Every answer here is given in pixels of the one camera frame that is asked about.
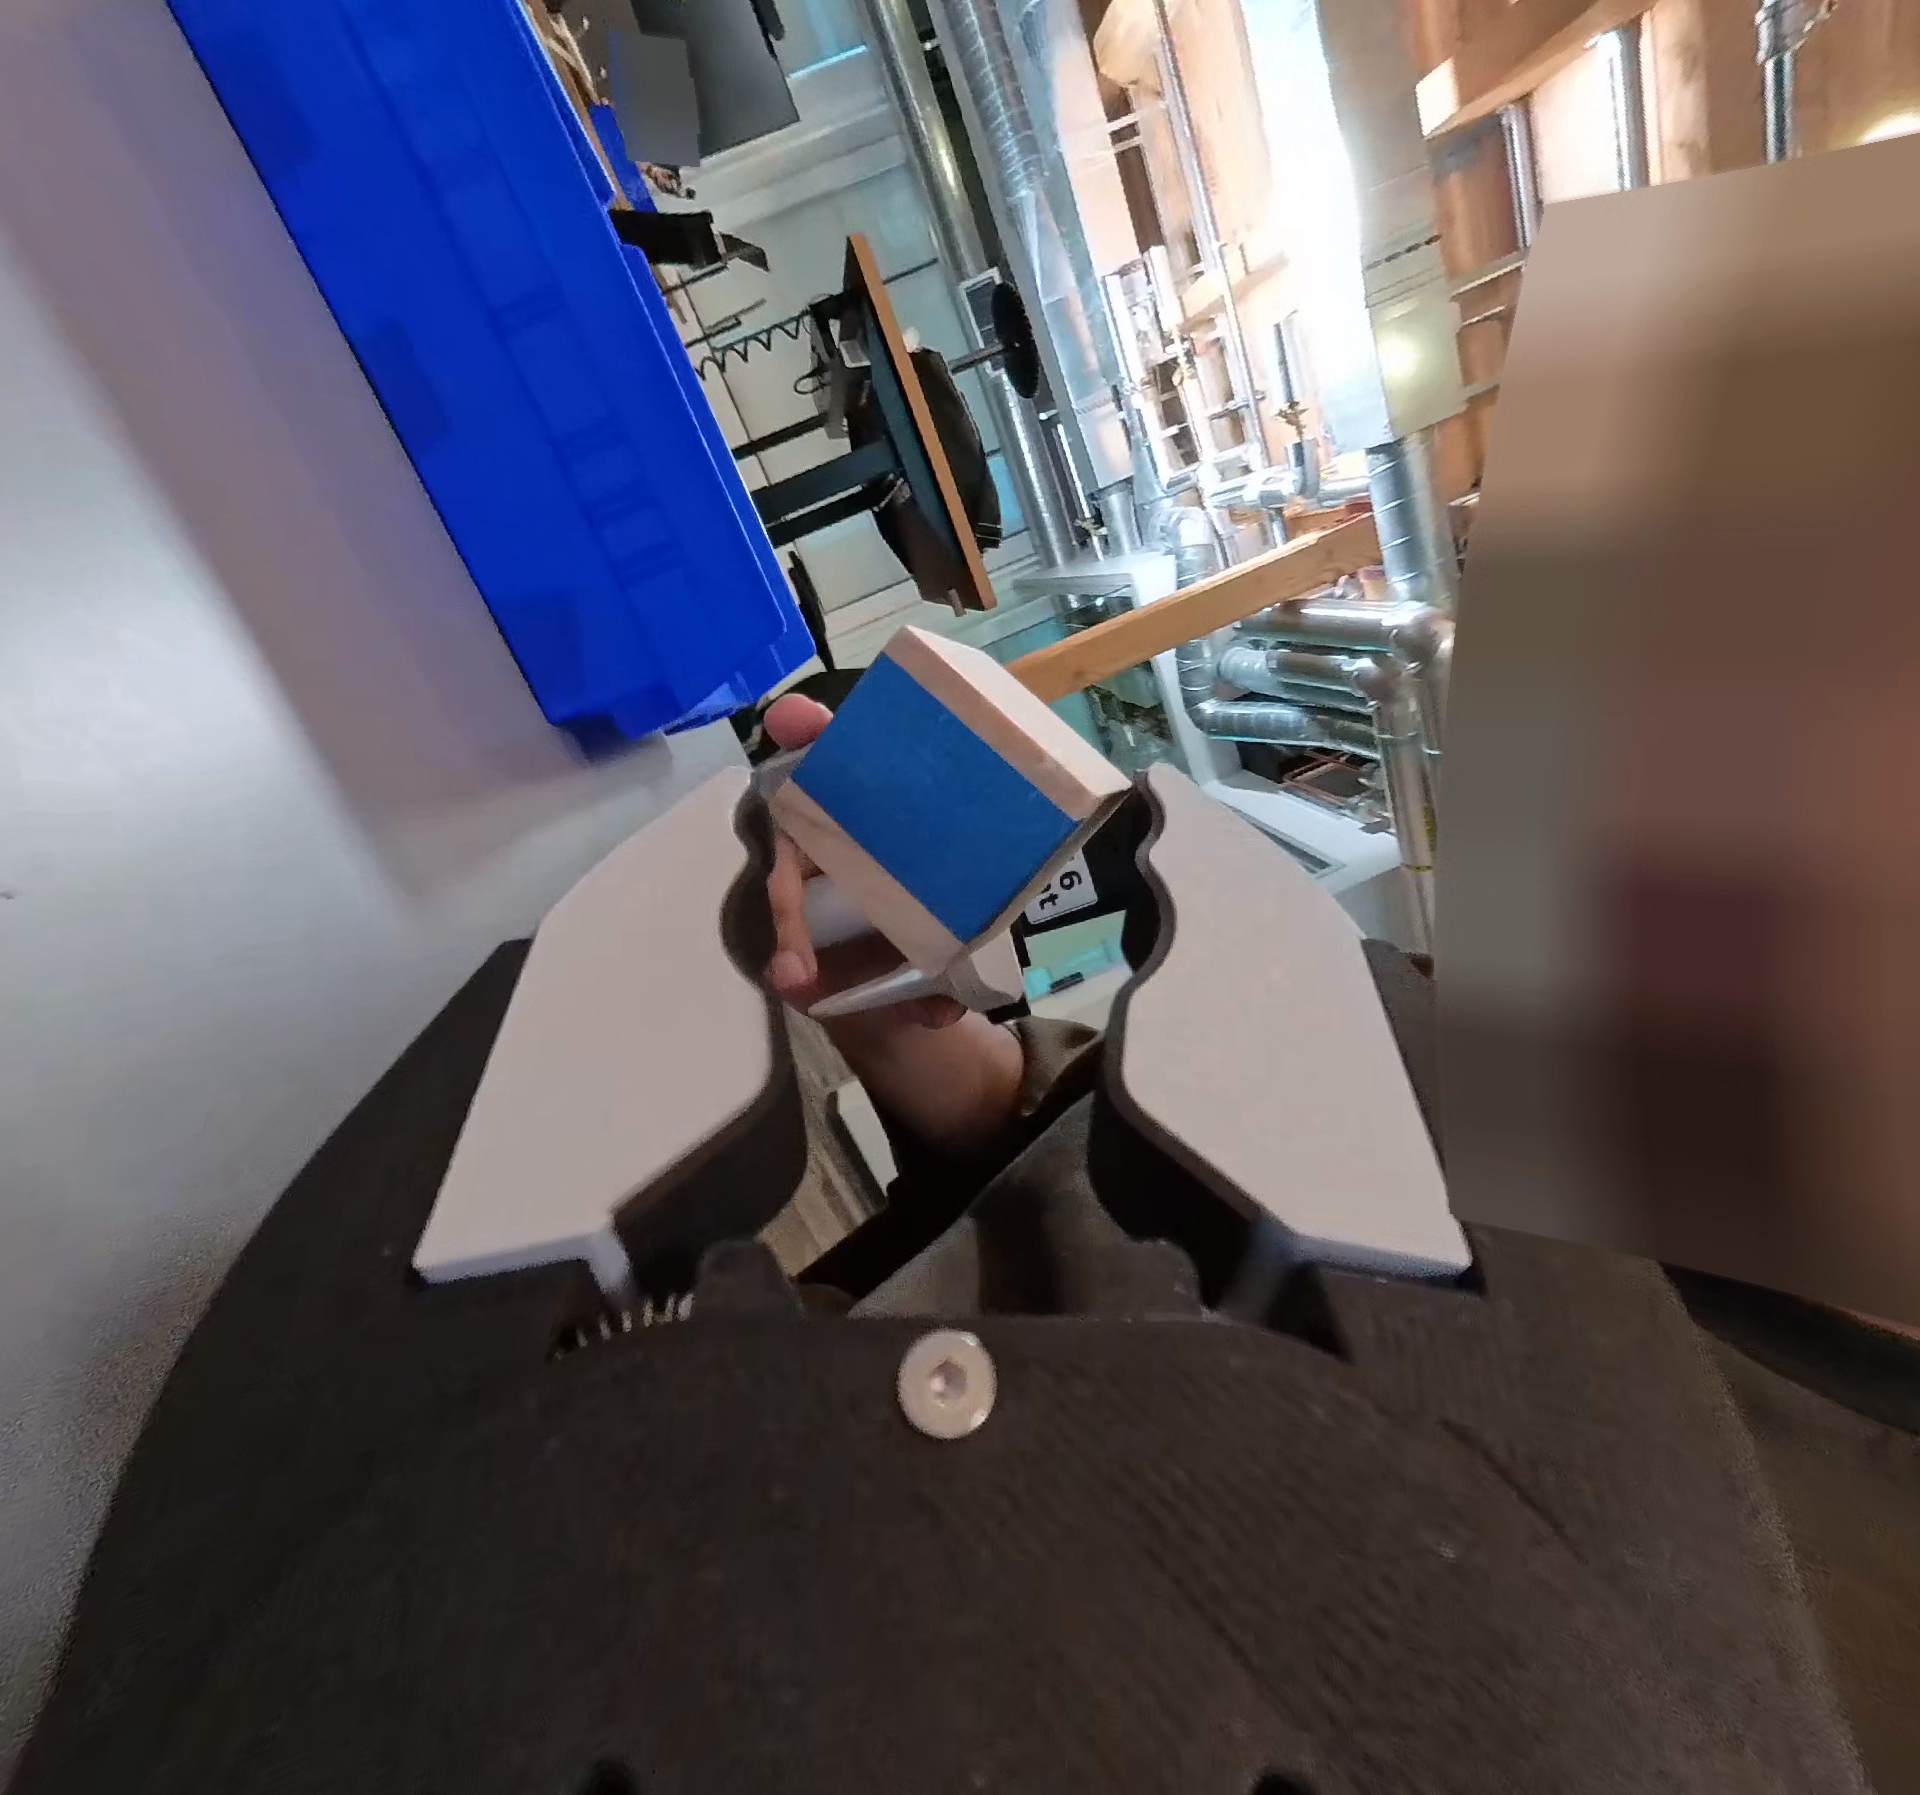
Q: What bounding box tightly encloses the person's right forearm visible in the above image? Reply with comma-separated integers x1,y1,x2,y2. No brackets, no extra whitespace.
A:
849,1017,1038,1188

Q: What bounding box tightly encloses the wooden cube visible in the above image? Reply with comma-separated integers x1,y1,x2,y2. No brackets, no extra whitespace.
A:
766,625,1135,978

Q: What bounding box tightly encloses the blue plastic bin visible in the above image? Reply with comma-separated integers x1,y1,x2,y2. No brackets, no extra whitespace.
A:
159,0,819,758

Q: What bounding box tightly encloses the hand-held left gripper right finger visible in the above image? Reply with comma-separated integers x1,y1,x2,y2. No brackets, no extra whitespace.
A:
1087,763,1475,1319

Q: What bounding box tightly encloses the wooden top table black base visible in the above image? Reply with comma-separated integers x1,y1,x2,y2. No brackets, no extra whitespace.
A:
750,234,1000,614

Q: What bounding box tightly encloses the person's dark clothing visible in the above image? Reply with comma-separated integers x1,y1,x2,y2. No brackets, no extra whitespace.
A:
796,1023,1920,1795

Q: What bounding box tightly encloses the black bag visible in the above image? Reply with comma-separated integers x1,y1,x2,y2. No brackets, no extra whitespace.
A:
877,348,1004,581

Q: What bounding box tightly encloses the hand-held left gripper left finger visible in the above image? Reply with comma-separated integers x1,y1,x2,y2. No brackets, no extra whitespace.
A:
412,763,812,1305

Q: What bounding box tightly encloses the person's right hand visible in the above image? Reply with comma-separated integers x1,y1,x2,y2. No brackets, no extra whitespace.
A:
764,692,978,1034

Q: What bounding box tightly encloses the large spiral air duct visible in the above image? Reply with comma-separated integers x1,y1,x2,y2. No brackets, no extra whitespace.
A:
831,0,1113,581

